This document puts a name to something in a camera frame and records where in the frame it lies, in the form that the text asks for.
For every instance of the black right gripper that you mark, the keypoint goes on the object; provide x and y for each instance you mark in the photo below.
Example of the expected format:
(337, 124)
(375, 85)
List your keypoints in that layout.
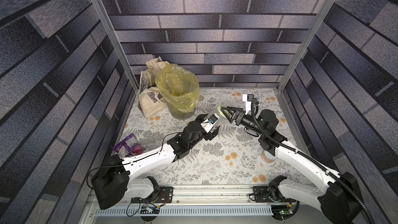
(237, 117)

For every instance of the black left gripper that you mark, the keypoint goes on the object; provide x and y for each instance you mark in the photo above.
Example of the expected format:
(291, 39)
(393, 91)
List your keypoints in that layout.
(212, 136)

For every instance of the light green jar lid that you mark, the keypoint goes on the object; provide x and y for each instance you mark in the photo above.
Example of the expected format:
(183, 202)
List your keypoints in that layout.
(222, 112)

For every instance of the clear ribbed glass jar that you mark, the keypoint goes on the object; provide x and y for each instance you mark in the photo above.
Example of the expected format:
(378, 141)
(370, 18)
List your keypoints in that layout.
(213, 112)

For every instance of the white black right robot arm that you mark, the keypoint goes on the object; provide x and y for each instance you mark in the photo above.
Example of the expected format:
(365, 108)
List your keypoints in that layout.
(337, 195)

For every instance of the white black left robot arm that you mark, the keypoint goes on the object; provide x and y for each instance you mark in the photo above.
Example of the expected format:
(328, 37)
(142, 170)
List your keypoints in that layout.
(118, 179)

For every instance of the grey mesh trash bin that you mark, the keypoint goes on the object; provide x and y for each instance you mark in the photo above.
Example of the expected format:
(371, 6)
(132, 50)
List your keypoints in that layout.
(177, 114)

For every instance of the purple plastic package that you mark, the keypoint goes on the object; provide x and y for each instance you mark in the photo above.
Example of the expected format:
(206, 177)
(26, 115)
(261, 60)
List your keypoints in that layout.
(129, 147)

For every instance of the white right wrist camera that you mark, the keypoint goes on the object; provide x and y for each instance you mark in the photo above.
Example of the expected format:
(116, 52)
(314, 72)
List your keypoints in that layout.
(249, 99)

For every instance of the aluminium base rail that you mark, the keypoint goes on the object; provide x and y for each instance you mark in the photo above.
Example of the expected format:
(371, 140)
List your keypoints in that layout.
(195, 201)

